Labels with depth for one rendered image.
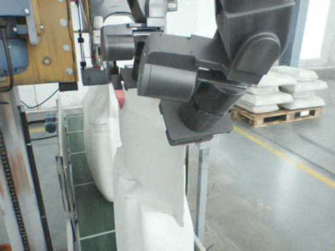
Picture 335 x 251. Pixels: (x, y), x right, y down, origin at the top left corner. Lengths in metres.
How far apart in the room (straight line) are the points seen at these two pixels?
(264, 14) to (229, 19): 0.03
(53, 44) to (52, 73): 0.09
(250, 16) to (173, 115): 0.19
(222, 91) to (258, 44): 0.07
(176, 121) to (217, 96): 0.09
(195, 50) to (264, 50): 0.07
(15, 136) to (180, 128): 0.75
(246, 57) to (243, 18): 0.03
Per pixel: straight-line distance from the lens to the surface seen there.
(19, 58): 0.74
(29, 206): 1.17
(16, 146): 1.05
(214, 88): 0.30
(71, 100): 3.75
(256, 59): 0.27
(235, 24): 0.26
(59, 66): 0.92
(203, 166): 1.04
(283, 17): 0.27
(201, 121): 0.36
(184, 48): 0.29
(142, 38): 0.56
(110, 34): 0.55
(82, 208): 1.40
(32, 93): 3.73
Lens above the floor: 1.19
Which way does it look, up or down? 21 degrees down
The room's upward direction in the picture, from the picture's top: straight up
